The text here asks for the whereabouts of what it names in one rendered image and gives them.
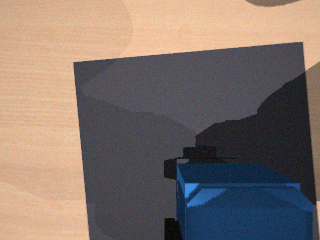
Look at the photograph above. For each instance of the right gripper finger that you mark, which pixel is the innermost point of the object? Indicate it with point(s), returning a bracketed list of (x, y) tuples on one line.
[(172, 229)]

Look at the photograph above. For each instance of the dark grey flat mat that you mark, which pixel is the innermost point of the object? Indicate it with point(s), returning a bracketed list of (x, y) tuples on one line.
[(138, 114)]

